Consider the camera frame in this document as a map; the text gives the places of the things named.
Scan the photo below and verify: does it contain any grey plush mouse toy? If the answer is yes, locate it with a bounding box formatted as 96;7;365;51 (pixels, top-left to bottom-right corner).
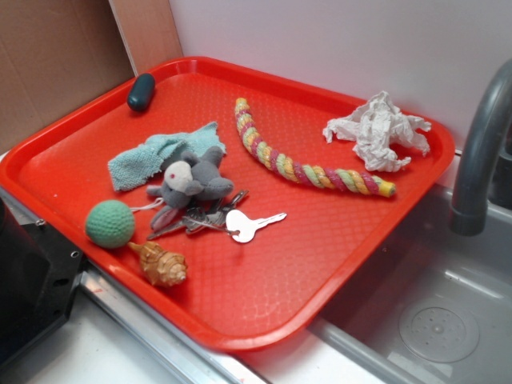
146;146;234;230

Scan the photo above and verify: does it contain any bunch of dark keys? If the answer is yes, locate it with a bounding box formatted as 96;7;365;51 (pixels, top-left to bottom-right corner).
147;190;249;240

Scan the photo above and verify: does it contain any multicolour twisted rope toy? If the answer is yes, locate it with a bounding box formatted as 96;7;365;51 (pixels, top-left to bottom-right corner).
234;98;396;198

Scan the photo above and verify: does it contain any red plastic tray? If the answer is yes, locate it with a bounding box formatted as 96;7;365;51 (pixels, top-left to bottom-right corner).
1;58;454;352

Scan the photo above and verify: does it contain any wooden board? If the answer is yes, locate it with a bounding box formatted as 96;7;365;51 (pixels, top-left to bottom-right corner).
109;0;183;75

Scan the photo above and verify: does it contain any grey plastic sink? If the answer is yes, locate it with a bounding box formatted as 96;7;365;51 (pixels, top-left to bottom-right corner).
310;186;511;383

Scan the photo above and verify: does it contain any crumpled white paper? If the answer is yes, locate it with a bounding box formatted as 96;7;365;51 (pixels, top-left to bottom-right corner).
322;91;431;172

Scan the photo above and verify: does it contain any light blue cloth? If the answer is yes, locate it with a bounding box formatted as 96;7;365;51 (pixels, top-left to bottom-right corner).
107;122;226;192

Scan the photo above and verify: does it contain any dark green plastic pickle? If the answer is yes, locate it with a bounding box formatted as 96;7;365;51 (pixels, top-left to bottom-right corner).
126;73;156;112

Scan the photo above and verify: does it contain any silver key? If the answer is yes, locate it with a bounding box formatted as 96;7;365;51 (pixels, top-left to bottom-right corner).
226;210;287;243

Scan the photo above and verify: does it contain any brown cardboard panel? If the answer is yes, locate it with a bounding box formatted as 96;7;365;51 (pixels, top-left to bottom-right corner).
1;1;134;152

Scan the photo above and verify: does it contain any green rubber ball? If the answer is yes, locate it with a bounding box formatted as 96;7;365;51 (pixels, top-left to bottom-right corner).
85;200;135;249

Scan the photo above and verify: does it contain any grey faucet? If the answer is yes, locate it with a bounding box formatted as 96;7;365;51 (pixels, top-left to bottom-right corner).
450;61;511;236

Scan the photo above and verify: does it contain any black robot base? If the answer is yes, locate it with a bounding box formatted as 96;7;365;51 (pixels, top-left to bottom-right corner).
1;202;84;368

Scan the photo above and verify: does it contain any brown seashell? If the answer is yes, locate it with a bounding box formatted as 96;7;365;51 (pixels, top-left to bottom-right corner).
127;241;188;287

